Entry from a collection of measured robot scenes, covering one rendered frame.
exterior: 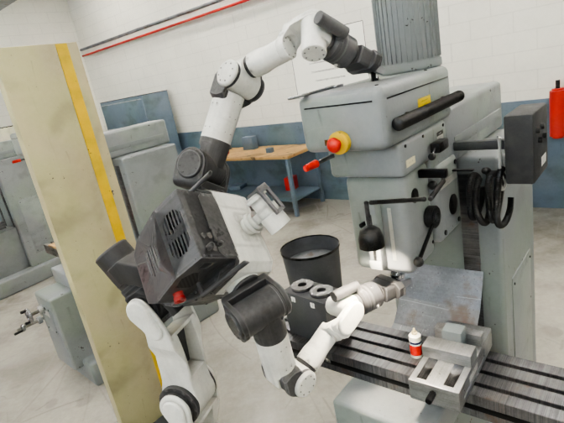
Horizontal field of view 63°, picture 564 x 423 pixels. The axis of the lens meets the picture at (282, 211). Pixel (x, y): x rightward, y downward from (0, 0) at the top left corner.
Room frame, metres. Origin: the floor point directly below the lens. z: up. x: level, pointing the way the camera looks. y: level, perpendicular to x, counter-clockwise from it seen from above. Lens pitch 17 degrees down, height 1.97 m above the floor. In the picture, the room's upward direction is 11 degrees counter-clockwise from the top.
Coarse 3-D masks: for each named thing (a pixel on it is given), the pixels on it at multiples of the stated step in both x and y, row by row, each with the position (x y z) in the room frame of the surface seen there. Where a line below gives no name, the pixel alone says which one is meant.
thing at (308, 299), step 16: (288, 288) 1.65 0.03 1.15; (304, 288) 1.60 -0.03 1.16; (320, 288) 1.57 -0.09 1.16; (336, 288) 1.57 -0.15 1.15; (304, 304) 1.55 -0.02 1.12; (320, 304) 1.49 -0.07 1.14; (288, 320) 1.63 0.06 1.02; (304, 320) 1.56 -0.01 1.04; (320, 320) 1.50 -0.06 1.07; (304, 336) 1.58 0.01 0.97
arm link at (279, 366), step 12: (288, 336) 1.06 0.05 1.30; (264, 348) 1.02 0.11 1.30; (276, 348) 1.02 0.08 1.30; (288, 348) 1.04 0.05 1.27; (264, 360) 1.04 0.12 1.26; (276, 360) 1.03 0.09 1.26; (288, 360) 1.05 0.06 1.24; (264, 372) 1.07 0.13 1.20; (276, 372) 1.04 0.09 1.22; (288, 372) 1.05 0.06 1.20; (300, 372) 1.06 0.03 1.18; (312, 372) 1.08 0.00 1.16; (276, 384) 1.05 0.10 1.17; (288, 384) 1.03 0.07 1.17; (300, 384) 1.05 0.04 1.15; (312, 384) 1.08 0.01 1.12; (300, 396) 1.05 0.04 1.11
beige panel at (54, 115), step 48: (0, 48) 2.30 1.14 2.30; (48, 48) 2.46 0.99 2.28; (48, 96) 2.41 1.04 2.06; (48, 144) 2.35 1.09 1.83; (96, 144) 2.53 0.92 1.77; (48, 192) 2.29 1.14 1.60; (96, 192) 2.47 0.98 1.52; (96, 240) 2.41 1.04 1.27; (96, 288) 2.35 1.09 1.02; (96, 336) 2.29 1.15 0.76; (144, 336) 2.49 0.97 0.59; (144, 384) 2.42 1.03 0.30
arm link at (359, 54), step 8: (352, 40) 1.28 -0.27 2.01; (352, 48) 1.27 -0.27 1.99; (360, 48) 1.30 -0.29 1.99; (344, 56) 1.27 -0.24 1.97; (352, 56) 1.27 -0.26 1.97; (360, 56) 1.29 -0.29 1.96; (368, 56) 1.30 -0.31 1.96; (376, 56) 1.29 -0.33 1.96; (336, 64) 1.29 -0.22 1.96; (344, 64) 1.28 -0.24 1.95; (352, 64) 1.30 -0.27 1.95; (360, 64) 1.29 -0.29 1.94; (368, 64) 1.30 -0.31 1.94; (376, 64) 1.29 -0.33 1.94; (352, 72) 1.36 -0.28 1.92; (360, 72) 1.34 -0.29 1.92; (368, 72) 1.32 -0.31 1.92
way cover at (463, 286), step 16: (416, 272) 1.69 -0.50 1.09; (432, 272) 1.65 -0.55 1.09; (448, 272) 1.61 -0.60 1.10; (464, 272) 1.57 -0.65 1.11; (480, 272) 1.54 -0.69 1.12; (416, 288) 1.67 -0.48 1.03; (432, 288) 1.63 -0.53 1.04; (448, 288) 1.59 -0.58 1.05; (464, 288) 1.55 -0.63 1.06; (480, 288) 1.51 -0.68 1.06; (400, 304) 1.67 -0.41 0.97; (416, 304) 1.63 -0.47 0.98; (432, 304) 1.60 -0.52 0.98; (448, 304) 1.56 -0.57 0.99; (464, 304) 1.53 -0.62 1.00; (480, 304) 1.49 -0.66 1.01; (400, 320) 1.63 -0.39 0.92; (416, 320) 1.59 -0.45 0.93; (432, 320) 1.56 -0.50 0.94; (464, 320) 1.49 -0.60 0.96
